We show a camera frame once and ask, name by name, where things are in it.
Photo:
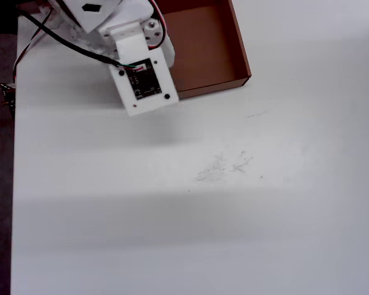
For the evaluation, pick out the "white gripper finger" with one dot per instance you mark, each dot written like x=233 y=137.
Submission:
x=80 y=37

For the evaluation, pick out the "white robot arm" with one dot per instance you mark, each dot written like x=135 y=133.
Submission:
x=110 y=12

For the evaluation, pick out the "brown cardboard box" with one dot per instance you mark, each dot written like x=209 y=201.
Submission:
x=209 y=46

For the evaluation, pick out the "small black orange connector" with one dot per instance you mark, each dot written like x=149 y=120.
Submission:
x=6 y=95

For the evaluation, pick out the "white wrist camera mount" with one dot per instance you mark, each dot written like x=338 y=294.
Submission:
x=147 y=92

